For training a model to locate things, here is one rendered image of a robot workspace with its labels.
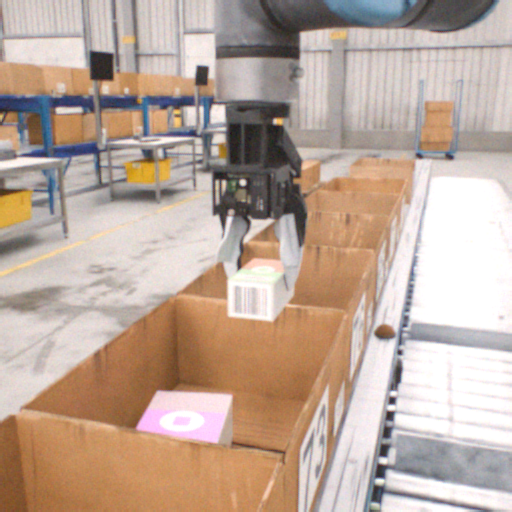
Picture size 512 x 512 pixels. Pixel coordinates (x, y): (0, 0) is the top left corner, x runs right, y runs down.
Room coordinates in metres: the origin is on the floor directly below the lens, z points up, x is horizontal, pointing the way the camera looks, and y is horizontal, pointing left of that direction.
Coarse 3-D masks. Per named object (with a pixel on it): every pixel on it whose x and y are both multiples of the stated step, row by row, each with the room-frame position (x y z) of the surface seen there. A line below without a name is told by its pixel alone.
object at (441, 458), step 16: (400, 432) 0.89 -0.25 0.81; (400, 448) 0.89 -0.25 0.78; (416, 448) 0.88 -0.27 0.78; (432, 448) 0.88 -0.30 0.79; (448, 448) 0.87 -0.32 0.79; (464, 448) 0.86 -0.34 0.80; (480, 448) 0.85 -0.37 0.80; (496, 448) 0.85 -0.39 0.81; (400, 464) 0.89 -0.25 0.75; (416, 464) 0.88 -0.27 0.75; (432, 464) 0.87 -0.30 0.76; (448, 464) 0.87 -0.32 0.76; (464, 464) 0.86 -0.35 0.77; (480, 464) 0.85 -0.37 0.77; (496, 464) 0.85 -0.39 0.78; (464, 480) 0.86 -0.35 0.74; (480, 480) 0.85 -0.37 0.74; (496, 480) 0.85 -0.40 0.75
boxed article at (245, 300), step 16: (240, 272) 0.67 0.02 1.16; (256, 272) 0.67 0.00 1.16; (272, 272) 0.67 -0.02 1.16; (240, 288) 0.63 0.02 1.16; (256, 288) 0.63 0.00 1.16; (272, 288) 0.62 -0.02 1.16; (240, 304) 0.63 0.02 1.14; (256, 304) 0.63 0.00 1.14; (272, 304) 0.62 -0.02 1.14; (272, 320) 0.62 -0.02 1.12
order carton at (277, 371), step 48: (144, 336) 0.81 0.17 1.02; (192, 336) 0.91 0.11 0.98; (240, 336) 0.89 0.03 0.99; (288, 336) 0.86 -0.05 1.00; (336, 336) 0.74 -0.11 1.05; (96, 384) 0.69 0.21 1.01; (144, 384) 0.81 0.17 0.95; (192, 384) 0.91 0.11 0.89; (240, 384) 0.89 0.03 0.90; (288, 384) 0.86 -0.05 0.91; (336, 384) 0.74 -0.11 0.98; (240, 432) 0.76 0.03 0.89; (288, 432) 0.76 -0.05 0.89; (336, 432) 0.77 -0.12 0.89; (288, 480) 0.48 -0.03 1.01
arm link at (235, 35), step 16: (224, 0) 0.62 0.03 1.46; (240, 0) 0.61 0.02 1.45; (256, 0) 0.59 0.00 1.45; (224, 16) 0.63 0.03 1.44; (240, 16) 0.61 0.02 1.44; (256, 16) 0.61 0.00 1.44; (224, 32) 0.63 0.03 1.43; (240, 32) 0.61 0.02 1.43; (256, 32) 0.61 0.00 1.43; (272, 32) 0.61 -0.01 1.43; (288, 32) 0.61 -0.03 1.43; (224, 48) 0.63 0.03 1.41; (240, 48) 0.61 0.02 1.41; (256, 48) 0.61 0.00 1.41; (272, 48) 0.61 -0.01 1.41; (288, 48) 0.62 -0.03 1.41
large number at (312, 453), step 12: (324, 396) 0.64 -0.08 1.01; (324, 408) 0.64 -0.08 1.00; (312, 420) 0.58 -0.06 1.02; (324, 420) 0.65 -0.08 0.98; (312, 432) 0.57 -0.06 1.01; (324, 432) 0.65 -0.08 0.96; (312, 444) 0.58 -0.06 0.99; (324, 444) 0.65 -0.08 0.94; (300, 456) 0.52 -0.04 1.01; (312, 456) 0.58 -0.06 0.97; (324, 456) 0.65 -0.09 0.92; (300, 468) 0.52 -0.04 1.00; (312, 468) 0.58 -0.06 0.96; (300, 480) 0.52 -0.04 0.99; (312, 480) 0.58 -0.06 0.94; (300, 492) 0.52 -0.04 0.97; (312, 492) 0.58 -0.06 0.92; (300, 504) 0.52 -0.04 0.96
